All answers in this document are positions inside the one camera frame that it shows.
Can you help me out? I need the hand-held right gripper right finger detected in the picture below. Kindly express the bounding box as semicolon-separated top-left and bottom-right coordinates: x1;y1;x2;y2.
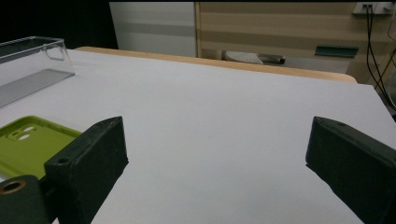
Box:
305;116;396;224

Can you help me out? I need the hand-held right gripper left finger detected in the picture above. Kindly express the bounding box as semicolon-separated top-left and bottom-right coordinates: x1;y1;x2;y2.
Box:
44;116;129;224

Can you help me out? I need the green phone case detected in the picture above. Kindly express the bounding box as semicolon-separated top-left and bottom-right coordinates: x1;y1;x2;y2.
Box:
0;115;82;180

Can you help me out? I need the clear plastic phone case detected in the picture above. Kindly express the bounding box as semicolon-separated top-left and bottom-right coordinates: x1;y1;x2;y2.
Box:
0;35;76;109

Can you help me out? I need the white cabinet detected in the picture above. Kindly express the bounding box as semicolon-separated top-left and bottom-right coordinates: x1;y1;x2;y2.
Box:
108;2;198;58

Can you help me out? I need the wooden cabinet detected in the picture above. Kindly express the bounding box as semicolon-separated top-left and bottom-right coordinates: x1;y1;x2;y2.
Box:
194;2;396;85

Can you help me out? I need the white power strip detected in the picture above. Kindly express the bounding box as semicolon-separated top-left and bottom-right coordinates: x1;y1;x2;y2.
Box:
352;2;396;16

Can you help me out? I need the black cable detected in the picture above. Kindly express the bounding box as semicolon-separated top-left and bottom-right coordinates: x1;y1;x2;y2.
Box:
365;5;396;110
375;18;396;94

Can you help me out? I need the dark green handle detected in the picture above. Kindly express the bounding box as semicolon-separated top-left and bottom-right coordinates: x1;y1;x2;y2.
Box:
314;45;360;59

